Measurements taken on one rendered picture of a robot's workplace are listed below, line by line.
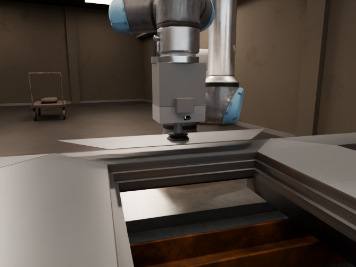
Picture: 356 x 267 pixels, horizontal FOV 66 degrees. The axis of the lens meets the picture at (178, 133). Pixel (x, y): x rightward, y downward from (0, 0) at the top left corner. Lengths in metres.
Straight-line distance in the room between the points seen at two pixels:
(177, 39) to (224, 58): 0.42
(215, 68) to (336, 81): 3.50
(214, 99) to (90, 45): 10.45
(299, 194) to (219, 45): 0.57
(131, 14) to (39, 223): 0.46
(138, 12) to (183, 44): 0.17
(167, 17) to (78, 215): 0.33
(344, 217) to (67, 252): 0.30
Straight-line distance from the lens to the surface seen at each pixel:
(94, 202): 0.32
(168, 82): 0.47
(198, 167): 0.47
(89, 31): 11.27
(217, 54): 0.88
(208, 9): 0.59
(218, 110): 0.86
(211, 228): 0.71
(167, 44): 0.48
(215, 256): 0.53
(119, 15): 0.64
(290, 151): 0.55
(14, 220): 0.32
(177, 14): 0.48
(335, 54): 4.34
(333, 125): 4.33
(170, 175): 0.46
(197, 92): 0.49
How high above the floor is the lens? 0.99
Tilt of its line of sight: 12 degrees down
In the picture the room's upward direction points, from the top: straight up
